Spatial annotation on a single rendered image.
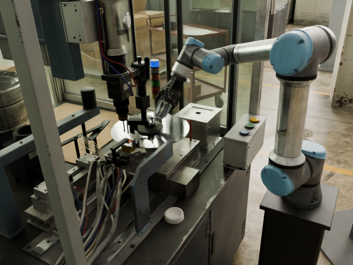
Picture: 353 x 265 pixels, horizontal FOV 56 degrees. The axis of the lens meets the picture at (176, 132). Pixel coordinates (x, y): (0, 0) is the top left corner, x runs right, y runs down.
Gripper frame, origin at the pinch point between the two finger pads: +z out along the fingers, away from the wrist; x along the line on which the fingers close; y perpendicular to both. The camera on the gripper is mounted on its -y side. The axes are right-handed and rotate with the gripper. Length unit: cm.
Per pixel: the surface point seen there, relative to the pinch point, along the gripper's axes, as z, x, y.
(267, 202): 8, 47, 28
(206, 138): 1.3, 28.0, -12.1
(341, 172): -6, 174, -92
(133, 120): 3.2, -9.9, 9.8
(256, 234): 49, 99, -42
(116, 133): 12.5, -13.0, 3.0
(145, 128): 5.5, -3.2, 3.3
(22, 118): 31, -54, -26
